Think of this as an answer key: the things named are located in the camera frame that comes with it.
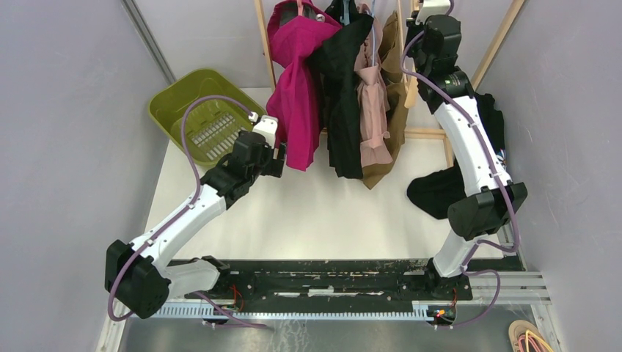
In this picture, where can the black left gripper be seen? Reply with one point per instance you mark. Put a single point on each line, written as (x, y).
(274, 166)

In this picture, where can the brown skirt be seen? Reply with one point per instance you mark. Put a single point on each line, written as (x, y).
(389, 54)

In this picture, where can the beige wooden hanger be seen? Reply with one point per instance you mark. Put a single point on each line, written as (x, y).
(409, 82)

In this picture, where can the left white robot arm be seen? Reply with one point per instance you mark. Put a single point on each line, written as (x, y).
(139, 275)

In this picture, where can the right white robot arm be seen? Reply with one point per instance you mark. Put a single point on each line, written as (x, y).
(492, 197)

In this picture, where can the magenta skirt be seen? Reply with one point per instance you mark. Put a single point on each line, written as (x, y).
(295, 102)

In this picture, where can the pink hanger hook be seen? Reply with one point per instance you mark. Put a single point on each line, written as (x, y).
(300, 7)

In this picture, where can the light blue hanger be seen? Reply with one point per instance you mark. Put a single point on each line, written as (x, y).
(346, 12)

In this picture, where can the olive green plastic basket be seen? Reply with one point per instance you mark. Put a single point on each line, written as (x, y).
(211, 126)

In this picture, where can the black hanging garment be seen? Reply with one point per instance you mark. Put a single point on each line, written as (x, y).
(335, 60)

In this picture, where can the light pink hanging dress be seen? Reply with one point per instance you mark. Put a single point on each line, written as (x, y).
(373, 100)

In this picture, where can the black garment pile with flower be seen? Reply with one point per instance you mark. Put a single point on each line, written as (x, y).
(436, 192)

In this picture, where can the hangers bundle in corner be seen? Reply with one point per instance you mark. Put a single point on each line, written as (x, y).
(524, 336)

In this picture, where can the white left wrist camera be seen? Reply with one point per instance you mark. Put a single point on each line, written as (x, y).
(267, 127)

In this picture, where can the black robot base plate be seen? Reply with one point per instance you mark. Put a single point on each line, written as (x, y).
(333, 286)

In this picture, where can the wooden clothes rack frame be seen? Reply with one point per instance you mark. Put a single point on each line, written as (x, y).
(382, 10)

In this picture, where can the grey toothed cable rail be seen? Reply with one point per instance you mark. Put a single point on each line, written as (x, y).
(203, 310)

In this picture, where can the grey wall conduit strip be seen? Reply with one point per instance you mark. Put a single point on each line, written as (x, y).
(140, 24)

